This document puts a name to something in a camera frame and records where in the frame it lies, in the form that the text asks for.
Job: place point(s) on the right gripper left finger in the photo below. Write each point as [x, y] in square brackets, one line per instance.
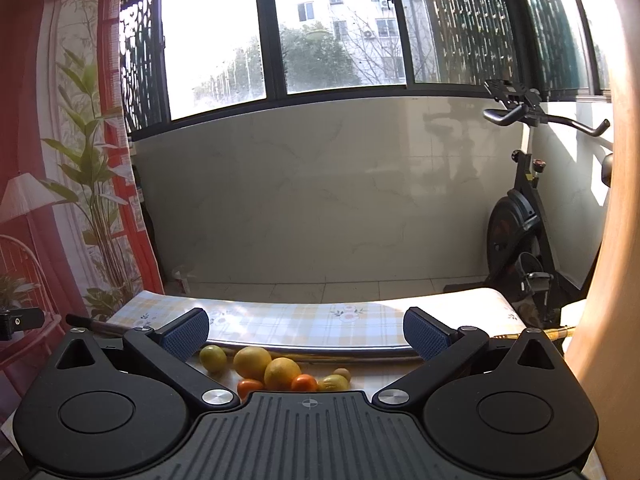
[164, 353]

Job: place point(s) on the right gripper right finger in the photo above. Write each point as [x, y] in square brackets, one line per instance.
[446, 352]

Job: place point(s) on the green lime fruit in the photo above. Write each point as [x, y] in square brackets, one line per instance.
[213, 359]

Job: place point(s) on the large yellow lemon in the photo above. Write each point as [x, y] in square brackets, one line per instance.
[251, 362]

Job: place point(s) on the small orange tangerine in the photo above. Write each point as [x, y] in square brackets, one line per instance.
[248, 385]

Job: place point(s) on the small brown kiwi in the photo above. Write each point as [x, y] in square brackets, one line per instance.
[344, 372]

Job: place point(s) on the yellow green passion fruit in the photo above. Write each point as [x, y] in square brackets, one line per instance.
[333, 382]

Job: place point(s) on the long metal rod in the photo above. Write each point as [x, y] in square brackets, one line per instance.
[335, 354]

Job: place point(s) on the checkered floral tablecloth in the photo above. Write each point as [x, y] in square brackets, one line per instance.
[350, 325]

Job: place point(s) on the black exercise bike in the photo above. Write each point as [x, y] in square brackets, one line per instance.
[519, 255]

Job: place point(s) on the red plant print curtain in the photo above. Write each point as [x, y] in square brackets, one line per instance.
[73, 240]

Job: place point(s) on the wooden furniture panel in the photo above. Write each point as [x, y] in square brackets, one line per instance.
[604, 352]

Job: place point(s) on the black framed window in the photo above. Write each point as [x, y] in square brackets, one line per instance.
[186, 61]

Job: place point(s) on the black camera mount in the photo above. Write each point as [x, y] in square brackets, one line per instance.
[14, 320]

